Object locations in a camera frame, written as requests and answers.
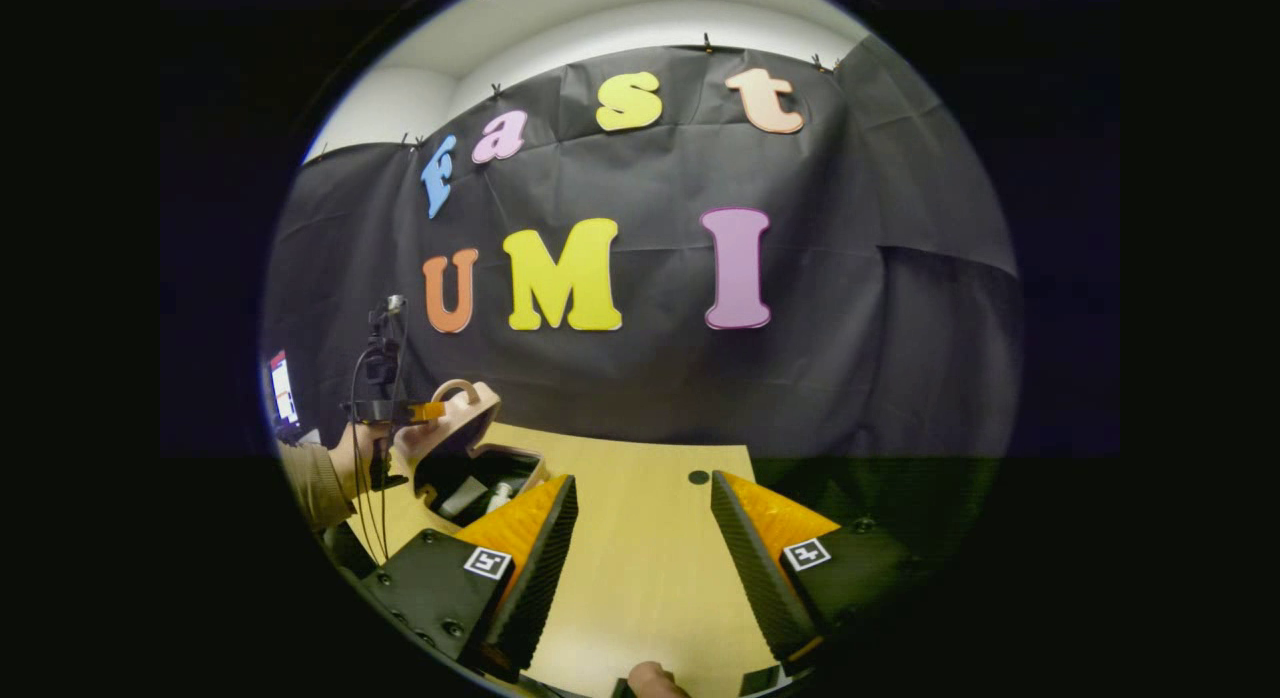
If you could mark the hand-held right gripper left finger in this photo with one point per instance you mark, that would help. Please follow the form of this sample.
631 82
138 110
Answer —
535 578

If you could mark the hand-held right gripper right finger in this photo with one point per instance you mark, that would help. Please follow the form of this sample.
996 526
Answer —
755 568

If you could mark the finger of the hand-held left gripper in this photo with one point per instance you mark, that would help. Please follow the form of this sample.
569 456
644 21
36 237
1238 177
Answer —
428 412

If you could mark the small pink suitcase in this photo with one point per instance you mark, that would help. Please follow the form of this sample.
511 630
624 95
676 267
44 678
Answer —
470 418

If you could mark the computer monitor screen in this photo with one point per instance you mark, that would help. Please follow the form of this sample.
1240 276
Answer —
282 388

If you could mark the black backdrop cloth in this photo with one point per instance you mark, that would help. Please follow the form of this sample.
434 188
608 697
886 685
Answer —
850 328

